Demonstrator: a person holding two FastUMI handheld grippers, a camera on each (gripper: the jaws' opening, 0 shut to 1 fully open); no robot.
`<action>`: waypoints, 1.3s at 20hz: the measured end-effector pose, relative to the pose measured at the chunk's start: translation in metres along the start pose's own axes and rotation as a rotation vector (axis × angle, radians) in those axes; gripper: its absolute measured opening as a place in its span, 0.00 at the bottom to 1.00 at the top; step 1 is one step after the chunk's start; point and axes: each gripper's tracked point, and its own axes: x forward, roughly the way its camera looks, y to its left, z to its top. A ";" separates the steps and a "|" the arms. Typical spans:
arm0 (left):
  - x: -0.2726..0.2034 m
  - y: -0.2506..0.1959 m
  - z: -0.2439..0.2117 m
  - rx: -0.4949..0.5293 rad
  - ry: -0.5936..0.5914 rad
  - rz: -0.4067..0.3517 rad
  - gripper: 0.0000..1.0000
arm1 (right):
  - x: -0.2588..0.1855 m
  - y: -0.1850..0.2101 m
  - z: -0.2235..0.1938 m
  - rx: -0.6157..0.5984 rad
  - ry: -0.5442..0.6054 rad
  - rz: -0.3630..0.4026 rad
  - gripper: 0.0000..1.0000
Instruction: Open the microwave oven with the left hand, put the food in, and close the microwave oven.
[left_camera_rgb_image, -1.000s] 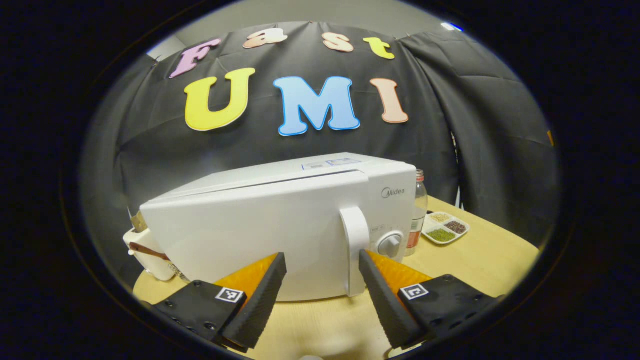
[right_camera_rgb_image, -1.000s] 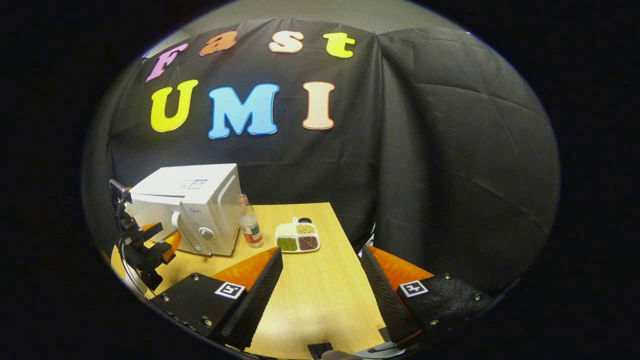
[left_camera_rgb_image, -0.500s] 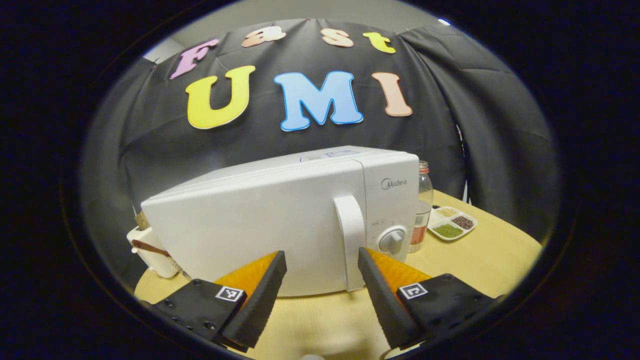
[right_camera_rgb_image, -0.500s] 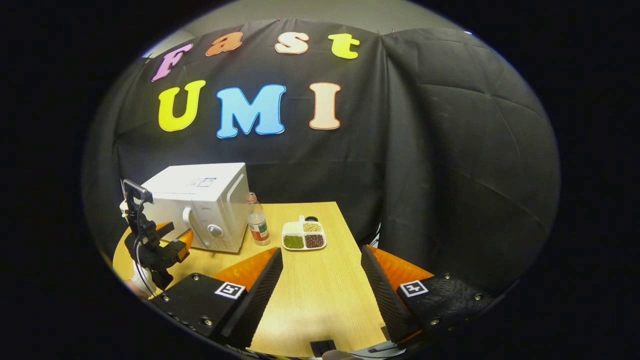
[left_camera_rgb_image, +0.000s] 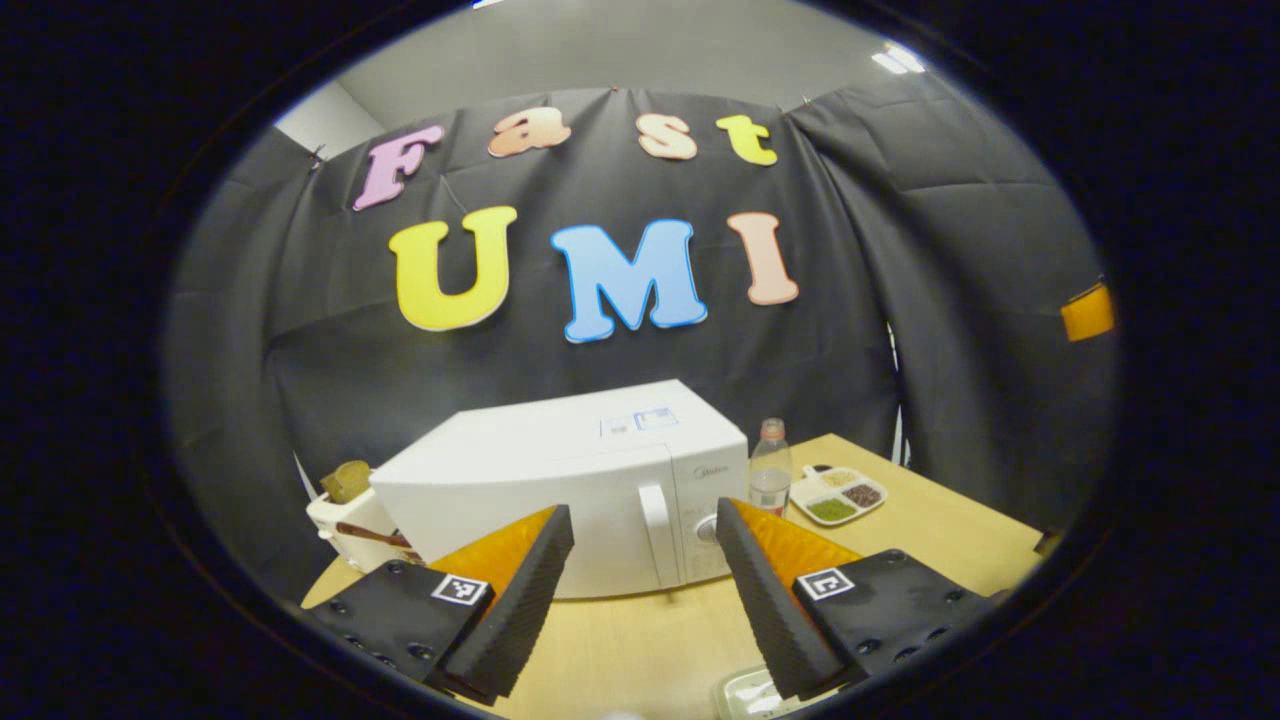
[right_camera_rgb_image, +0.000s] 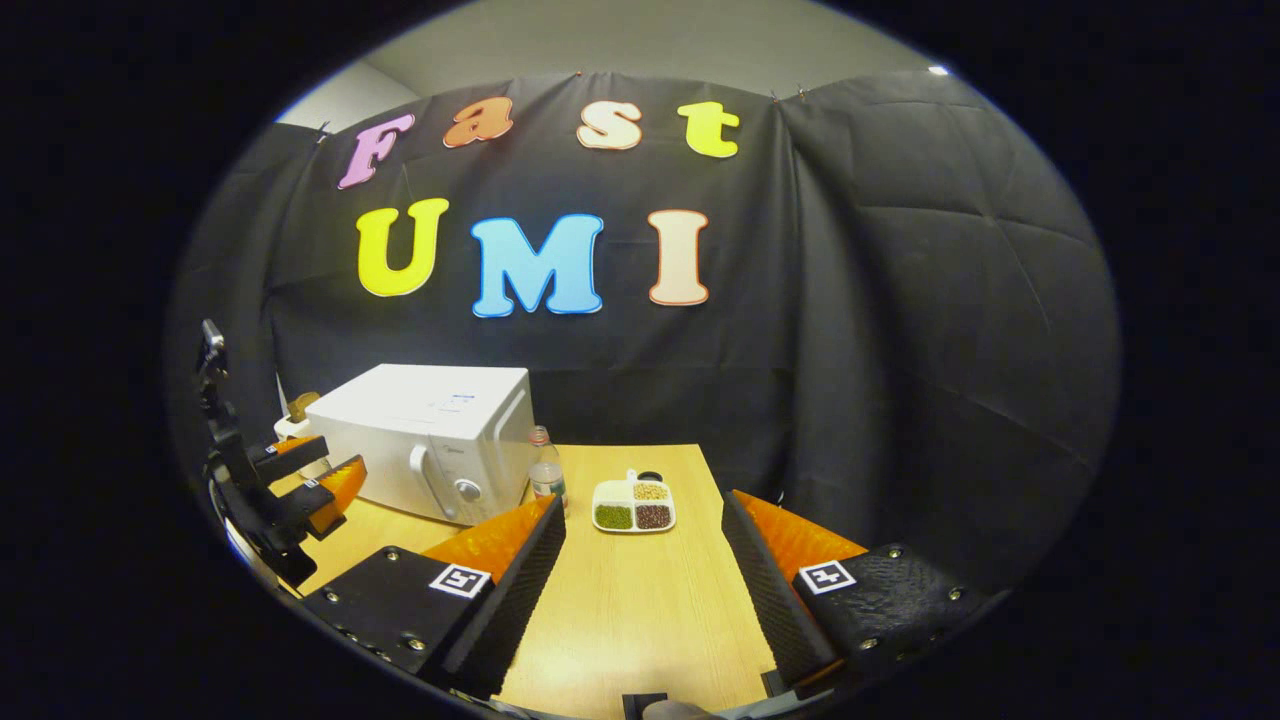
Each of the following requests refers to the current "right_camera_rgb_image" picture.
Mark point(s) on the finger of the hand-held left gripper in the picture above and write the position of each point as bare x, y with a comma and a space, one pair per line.
290, 458
335, 490

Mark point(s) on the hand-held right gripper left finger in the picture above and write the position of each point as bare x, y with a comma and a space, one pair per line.
515, 600

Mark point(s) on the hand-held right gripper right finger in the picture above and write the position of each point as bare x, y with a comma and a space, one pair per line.
770, 600

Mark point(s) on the white microwave oven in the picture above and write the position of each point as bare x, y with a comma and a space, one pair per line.
420, 430

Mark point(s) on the brown bread slice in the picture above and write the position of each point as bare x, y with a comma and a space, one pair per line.
303, 407

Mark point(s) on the clear bottle red label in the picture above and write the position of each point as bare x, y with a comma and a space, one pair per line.
546, 475

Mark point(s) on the white divided dish with beans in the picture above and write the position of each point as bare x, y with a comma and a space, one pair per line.
634, 508

